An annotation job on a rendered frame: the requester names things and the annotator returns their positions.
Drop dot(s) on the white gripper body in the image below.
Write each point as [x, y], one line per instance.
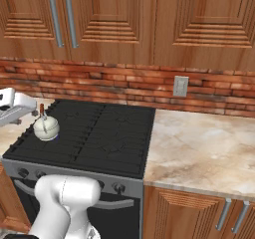
[26, 104]

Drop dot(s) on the wooden base cupboard door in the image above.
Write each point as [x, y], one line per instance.
[182, 216]
[11, 203]
[247, 224]

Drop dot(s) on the grey wall outlet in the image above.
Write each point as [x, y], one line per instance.
[180, 86]

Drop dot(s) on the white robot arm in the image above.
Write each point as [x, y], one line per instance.
[63, 196]

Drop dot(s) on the black oven door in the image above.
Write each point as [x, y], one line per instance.
[116, 221]

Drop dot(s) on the dark stove knob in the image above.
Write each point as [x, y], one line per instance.
[118, 187]
[23, 172]
[40, 174]
[101, 184]

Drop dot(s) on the black stove with grey front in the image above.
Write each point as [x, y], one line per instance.
[99, 136]

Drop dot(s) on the wooden wall cupboard door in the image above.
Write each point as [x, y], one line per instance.
[26, 20]
[212, 24]
[113, 20]

